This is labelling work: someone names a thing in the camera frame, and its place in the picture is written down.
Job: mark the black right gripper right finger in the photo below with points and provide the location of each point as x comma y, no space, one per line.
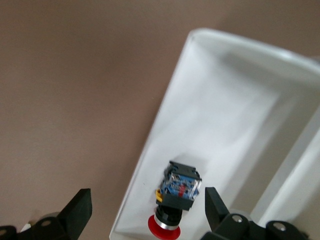
225,225

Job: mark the red push button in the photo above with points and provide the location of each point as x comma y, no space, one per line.
182,185

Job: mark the white plastic drawer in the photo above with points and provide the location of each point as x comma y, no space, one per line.
212,112

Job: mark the brown paper table cover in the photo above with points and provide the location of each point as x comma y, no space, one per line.
62,100

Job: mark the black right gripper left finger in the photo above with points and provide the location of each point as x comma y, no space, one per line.
72,217

